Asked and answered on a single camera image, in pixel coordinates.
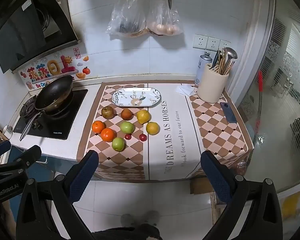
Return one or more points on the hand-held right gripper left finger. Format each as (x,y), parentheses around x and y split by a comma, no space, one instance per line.
(82,176)

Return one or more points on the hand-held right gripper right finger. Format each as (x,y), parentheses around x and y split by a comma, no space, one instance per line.
(215,177)

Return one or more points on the green apple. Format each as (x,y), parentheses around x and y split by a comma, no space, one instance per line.
(118,144)
(127,127)

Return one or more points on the bright orange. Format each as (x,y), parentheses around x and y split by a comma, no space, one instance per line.
(107,134)
(98,126)

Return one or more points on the brown apple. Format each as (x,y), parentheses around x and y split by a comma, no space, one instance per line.
(107,112)

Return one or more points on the dark reddish orange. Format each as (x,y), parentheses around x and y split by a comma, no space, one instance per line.
(126,114)

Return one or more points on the yellow orange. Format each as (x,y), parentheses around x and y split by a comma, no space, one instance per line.
(152,128)

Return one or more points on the yellow lemon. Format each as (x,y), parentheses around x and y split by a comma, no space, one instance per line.
(143,116)

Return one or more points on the oval floral ceramic plate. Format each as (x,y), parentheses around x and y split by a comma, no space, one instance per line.
(136,97)

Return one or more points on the small white cup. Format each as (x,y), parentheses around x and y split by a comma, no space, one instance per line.
(7,130)

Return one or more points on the black gas stove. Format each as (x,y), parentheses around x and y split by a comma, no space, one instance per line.
(65,120)

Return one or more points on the red cherry tomato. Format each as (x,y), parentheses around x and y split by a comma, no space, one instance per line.
(128,136)
(142,137)

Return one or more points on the checkered printed table mat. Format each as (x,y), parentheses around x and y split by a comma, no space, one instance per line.
(170,135)

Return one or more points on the dark smartphone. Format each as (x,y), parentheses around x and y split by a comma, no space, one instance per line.
(228,112)

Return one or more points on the black frying pan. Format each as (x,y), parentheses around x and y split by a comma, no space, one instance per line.
(55,93)

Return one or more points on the white folded tissue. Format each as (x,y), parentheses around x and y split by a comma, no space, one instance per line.
(186,90)

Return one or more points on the beige utensil holder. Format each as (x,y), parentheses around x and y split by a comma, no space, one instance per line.
(212,85)

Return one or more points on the grey spray can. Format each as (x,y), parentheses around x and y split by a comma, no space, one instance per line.
(202,65)

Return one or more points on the bundle of wooden chopsticks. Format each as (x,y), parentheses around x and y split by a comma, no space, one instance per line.
(223,63)

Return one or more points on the glass sliding door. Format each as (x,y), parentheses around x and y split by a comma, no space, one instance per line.
(285,80)

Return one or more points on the metal ladle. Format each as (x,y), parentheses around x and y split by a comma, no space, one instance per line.
(230,55)

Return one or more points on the black range hood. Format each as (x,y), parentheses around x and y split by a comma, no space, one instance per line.
(22,22)

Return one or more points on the plastic bag with dark contents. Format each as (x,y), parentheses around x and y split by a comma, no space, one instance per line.
(127,17)

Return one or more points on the plastic bag with eggs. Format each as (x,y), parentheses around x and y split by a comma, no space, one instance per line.
(165,20)

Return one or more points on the colourful wall sticker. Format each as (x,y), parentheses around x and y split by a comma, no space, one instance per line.
(52,68)

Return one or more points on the white wall socket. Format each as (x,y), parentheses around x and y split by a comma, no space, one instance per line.
(213,44)
(200,42)
(224,45)

